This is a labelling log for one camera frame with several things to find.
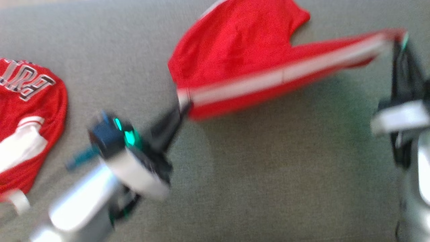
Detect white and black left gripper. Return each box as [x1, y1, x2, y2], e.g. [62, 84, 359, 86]
[100, 103, 193, 201]

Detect left camera cable, teal plug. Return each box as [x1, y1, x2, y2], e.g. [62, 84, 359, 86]
[65, 146, 100, 171]

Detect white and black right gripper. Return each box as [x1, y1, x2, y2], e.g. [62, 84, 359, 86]
[371, 32, 430, 168]

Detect red basketball jersey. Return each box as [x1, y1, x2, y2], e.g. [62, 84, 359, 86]
[0, 58, 69, 215]

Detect red shorts with white stripe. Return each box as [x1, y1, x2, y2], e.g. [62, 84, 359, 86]
[167, 0, 407, 122]

